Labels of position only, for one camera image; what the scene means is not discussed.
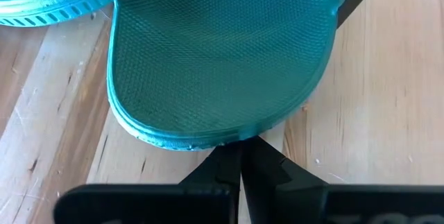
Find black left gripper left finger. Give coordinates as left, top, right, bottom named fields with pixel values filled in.
left=178, top=142, right=243, bottom=197

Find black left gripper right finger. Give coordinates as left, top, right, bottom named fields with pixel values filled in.
left=241, top=136, right=329, bottom=224

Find green slide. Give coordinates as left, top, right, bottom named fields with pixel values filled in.
left=103, top=0, right=350, bottom=151
left=0, top=0, right=114, bottom=28

